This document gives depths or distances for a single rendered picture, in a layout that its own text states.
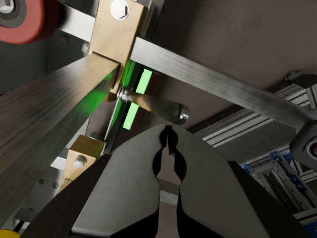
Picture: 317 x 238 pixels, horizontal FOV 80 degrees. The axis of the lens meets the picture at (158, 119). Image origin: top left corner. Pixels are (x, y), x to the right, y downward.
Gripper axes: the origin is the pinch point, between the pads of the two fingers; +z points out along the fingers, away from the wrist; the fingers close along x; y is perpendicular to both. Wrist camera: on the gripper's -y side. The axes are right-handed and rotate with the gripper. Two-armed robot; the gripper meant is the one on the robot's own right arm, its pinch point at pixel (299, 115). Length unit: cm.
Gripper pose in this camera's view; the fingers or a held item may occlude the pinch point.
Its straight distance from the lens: 39.6
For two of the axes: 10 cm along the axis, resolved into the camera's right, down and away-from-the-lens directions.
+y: 9.2, 3.6, 1.4
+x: 3.8, -8.1, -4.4
